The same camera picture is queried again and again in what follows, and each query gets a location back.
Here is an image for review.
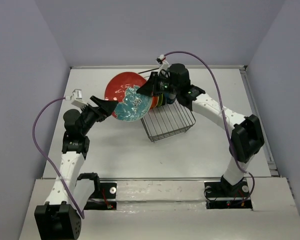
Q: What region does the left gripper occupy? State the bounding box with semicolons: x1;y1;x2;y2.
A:
79;96;118;136

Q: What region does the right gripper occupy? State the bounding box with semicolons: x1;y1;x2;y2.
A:
137;70;181;97

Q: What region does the orange plate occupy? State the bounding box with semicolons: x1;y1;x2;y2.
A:
150;96;160;109

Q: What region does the lime green plate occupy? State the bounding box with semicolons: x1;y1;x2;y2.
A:
157;94;166;107

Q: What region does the red and teal plate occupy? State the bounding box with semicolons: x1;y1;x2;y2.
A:
104;71;153;122

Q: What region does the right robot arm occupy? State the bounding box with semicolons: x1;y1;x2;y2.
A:
137;63;265;196

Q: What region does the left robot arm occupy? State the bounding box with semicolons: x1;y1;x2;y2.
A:
34;95;118;240

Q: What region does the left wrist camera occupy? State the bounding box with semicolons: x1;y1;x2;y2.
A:
70;89;87;109

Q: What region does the wire dish rack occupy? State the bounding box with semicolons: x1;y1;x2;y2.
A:
141;100;196;143

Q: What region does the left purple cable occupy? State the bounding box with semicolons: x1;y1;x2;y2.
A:
32;96;85;220

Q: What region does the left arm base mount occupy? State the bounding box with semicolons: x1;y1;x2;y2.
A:
84;181;117;211

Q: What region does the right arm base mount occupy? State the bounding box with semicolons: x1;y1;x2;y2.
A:
203;180;253;210

